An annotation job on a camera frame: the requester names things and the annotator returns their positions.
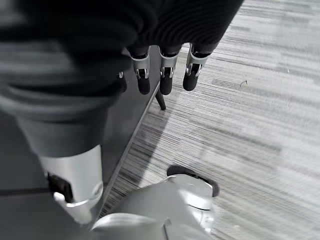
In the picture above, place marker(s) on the dark grey table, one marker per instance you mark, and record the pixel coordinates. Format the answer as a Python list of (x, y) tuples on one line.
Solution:
[(125, 120)]

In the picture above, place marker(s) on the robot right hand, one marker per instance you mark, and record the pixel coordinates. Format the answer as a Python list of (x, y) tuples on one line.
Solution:
[(100, 37)]

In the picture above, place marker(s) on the silver robot leg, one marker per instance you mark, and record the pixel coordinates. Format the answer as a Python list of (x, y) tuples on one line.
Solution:
[(150, 202)]

